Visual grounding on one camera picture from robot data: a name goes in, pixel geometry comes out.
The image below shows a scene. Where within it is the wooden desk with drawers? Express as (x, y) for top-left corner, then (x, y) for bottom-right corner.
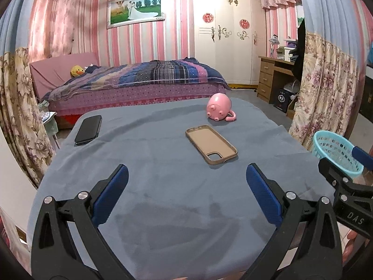
(257, 56), (295, 104)

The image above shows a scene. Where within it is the light blue plastic basket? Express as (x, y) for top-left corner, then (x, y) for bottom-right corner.
(312, 130), (363, 178)

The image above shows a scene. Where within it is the yellow duck plush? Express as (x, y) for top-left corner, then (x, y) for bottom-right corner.
(70, 65), (85, 78)

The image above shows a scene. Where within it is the floral curtain right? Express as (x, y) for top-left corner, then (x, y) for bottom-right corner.
(289, 0), (369, 150)

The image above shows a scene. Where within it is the framed wedding picture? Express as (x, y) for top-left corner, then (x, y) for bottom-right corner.
(107, 0), (166, 28)

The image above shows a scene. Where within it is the tan phone case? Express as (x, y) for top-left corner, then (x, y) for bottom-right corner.
(185, 125), (238, 166)

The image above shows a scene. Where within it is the floral curtain left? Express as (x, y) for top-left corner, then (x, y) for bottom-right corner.
(1, 0), (54, 188)

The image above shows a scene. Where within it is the desk lamp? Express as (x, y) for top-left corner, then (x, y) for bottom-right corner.
(269, 34), (280, 58)

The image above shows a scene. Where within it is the bed with striped quilt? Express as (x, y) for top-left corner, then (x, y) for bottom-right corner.
(30, 53), (229, 123)

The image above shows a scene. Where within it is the pink window curtain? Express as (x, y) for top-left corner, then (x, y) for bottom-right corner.
(28, 0), (98, 63)

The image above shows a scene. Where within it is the floral curtain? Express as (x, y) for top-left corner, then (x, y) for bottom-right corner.
(1, 0), (54, 188)
(289, 0), (369, 150)

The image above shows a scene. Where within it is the pink pig mug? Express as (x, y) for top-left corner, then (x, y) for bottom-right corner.
(206, 93), (236, 122)

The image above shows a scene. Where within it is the black box under desk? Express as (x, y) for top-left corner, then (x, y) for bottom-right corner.
(274, 88), (295, 113)

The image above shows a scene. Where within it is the person's right hand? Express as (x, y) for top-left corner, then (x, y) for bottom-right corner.
(342, 229), (359, 265)

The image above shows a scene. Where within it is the grey blanket on table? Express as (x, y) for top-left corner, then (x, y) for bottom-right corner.
(27, 99), (333, 279)

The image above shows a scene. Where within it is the black smartphone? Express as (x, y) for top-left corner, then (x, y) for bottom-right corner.
(75, 115), (102, 145)

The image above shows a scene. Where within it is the white wardrobe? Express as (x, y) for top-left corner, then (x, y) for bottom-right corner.
(193, 0), (267, 88)

